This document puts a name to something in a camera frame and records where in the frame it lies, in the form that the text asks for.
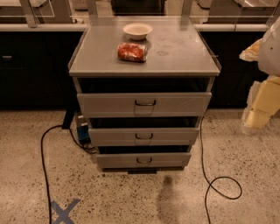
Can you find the grey middle drawer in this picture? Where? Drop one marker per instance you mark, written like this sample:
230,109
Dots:
143,136

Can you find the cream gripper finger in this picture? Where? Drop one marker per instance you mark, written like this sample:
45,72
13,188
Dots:
251,53
262,103

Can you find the red soda can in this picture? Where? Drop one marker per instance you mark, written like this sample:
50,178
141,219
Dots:
132,52

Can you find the blue tape cross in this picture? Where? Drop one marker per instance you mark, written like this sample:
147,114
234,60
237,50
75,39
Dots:
63,214

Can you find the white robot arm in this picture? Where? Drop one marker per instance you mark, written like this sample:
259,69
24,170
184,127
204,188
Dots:
269,53

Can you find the dark counter cabinets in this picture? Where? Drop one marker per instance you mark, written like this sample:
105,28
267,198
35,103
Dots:
34,74

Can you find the grey drawer cabinet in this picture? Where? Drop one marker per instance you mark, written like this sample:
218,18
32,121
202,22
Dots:
178,61

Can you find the blue power box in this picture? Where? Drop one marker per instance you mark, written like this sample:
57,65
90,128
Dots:
82,130

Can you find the grey drawer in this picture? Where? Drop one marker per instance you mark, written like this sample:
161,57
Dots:
143,104
143,160
143,136

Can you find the white bowl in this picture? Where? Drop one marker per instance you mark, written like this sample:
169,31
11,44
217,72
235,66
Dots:
137,31

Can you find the grey top drawer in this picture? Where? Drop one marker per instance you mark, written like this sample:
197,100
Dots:
143,104

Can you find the grey bottom drawer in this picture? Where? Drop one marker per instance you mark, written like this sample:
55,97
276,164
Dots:
143,160

